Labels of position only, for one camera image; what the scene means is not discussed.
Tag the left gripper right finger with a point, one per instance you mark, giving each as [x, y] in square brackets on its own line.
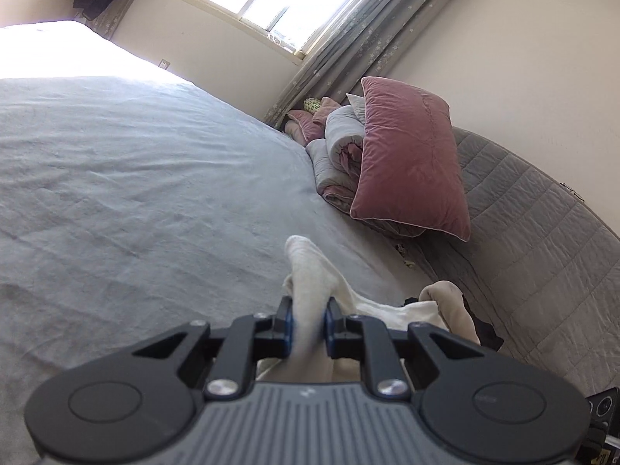
[388, 359]

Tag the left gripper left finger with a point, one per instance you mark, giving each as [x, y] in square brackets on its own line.
[236, 351]

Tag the white long-sleeve garment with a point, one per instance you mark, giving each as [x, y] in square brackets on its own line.
[312, 282]

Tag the beige folded garment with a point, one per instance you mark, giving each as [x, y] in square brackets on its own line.
[451, 307]

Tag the pink velvet pillow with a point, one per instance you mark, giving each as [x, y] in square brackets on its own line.
[410, 172]

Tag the rolled grey pink quilt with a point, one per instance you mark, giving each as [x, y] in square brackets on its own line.
[337, 158]

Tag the grey bed sheet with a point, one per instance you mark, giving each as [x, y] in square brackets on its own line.
[133, 201]

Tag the grey quilted headboard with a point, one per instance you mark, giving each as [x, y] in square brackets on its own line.
[540, 266]

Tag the grey curtain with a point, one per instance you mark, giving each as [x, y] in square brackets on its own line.
[366, 42]

